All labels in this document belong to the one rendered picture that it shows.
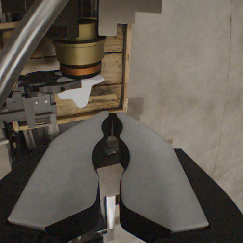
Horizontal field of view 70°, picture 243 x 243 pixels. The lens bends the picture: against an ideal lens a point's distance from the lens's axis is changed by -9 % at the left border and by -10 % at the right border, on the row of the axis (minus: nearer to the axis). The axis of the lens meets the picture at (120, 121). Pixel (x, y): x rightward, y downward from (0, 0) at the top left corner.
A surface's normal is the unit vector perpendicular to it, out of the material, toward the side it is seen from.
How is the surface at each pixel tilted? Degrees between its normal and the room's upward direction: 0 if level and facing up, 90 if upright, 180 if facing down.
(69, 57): 35
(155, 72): 0
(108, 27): 11
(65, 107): 0
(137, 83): 0
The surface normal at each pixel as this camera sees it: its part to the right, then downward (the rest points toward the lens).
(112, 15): 0.18, 0.51
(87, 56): 0.44, 0.55
